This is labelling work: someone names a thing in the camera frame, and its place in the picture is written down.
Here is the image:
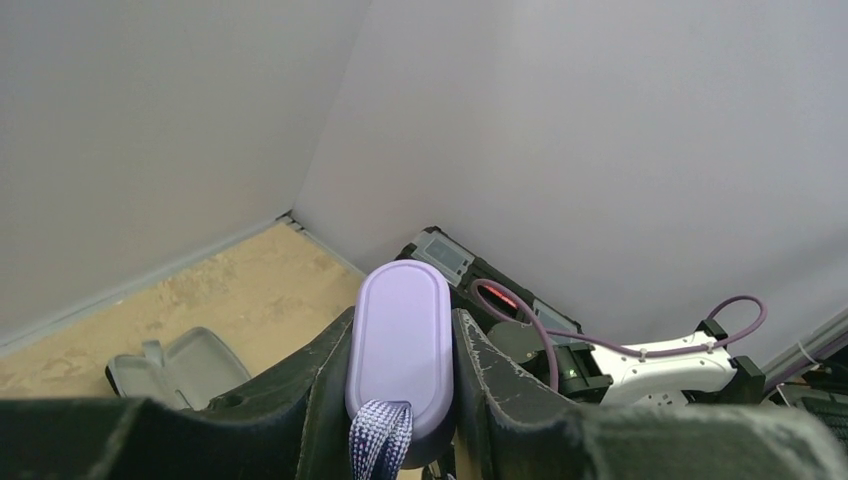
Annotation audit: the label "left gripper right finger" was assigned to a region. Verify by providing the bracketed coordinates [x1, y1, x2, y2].
[452, 309, 847, 480]

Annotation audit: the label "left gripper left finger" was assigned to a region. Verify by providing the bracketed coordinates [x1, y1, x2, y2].
[1, 310, 353, 479]

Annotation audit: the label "black grey umbrella case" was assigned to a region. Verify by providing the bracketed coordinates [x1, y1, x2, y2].
[105, 327, 251, 410]

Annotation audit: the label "lilac black folding umbrella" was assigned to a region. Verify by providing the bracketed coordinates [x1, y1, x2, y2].
[344, 260, 455, 479]

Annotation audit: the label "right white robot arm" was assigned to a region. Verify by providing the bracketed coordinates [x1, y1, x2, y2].
[487, 319, 766, 407]

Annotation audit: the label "black plastic toolbox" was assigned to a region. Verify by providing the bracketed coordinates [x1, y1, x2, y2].
[396, 226, 583, 334]

